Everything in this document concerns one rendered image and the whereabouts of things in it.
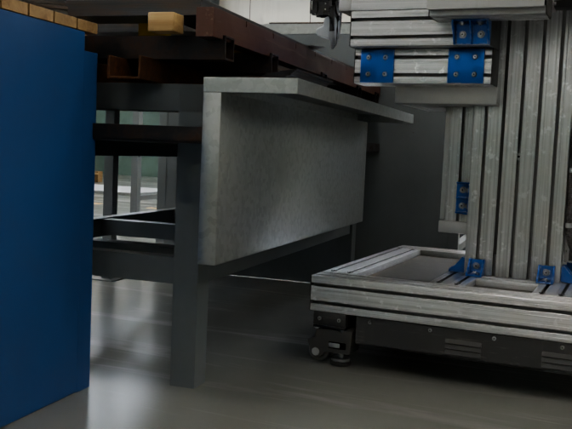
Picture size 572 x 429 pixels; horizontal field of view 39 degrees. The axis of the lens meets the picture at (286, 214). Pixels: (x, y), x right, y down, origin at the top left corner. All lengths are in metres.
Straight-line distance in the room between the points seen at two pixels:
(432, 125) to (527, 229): 1.08
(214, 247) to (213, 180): 0.14
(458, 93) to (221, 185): 0.79
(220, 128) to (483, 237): 0.89
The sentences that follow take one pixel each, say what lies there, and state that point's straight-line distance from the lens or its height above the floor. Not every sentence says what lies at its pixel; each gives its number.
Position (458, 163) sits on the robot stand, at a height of 0.52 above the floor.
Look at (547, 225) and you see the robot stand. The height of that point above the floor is 0.38.
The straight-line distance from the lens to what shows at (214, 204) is 1.65.
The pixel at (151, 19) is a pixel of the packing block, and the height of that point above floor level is 0.80.
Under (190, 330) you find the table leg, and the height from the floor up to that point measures 0.13.
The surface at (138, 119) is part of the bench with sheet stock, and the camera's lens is 5.10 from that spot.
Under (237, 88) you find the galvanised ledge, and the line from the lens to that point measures 1.63.
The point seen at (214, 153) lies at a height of 0.53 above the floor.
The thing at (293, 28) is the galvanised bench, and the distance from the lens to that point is 3.37.
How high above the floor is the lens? 0.54
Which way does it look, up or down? 5 degrees down
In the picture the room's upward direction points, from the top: 3 degrees clockwise
